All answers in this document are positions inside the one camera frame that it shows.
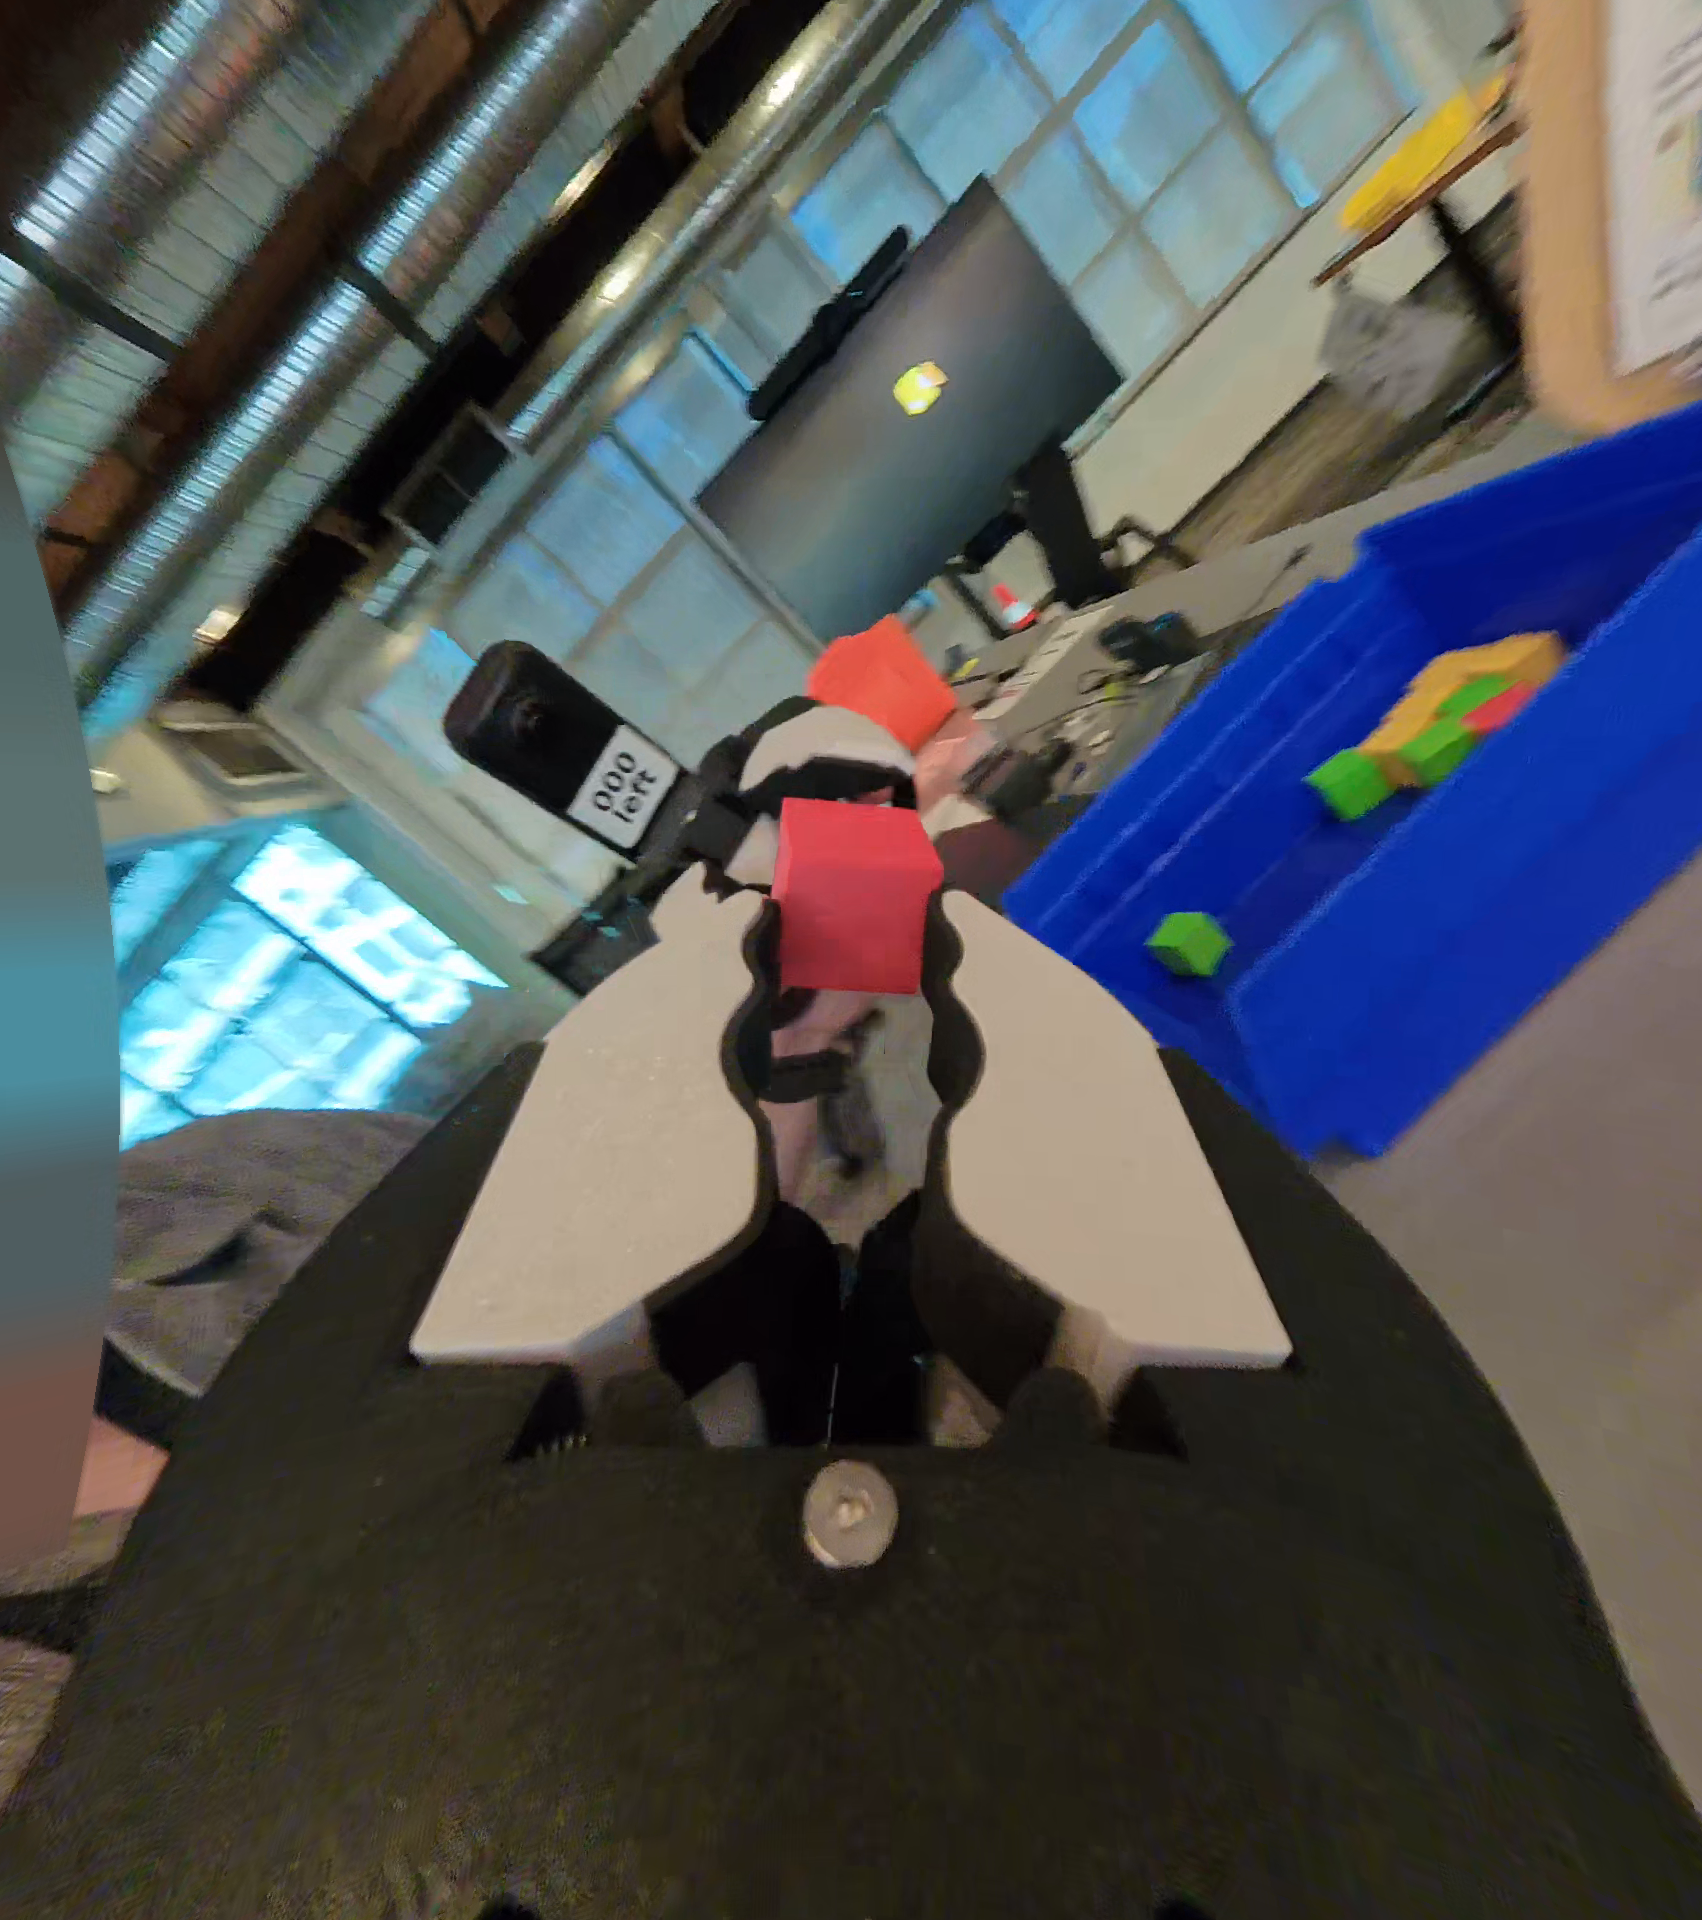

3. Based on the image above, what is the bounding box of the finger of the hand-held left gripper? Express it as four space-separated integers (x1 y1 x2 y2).
723 705 926 801

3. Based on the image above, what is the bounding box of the large dark screen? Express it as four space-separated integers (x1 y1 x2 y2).
693 175 1121 642

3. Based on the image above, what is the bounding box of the black camera bar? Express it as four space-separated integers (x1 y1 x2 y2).
748 226 911 423

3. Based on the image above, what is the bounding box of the person's left hand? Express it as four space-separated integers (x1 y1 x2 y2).
773 992 926 1205

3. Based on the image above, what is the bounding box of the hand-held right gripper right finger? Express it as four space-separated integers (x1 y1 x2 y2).
926 883 1298 1369

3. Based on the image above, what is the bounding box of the orange plastic box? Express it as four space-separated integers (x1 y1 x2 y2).
804 608 961 753

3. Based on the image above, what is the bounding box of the blue plastic bin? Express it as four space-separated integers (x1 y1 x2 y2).
1002 377 1702 1158

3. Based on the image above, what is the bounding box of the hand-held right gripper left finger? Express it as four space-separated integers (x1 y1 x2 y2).
410 883 782 1368

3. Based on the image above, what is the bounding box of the wooden table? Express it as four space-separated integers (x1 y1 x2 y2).
1312 114 1529 295

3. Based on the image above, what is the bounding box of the hanging laminated card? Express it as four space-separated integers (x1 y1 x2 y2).
1313 295 1460 418

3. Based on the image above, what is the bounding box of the grey desk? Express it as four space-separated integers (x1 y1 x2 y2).
942 492 1702 1920

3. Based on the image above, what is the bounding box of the yellow box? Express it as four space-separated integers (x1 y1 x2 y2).
1335 84 1515 238

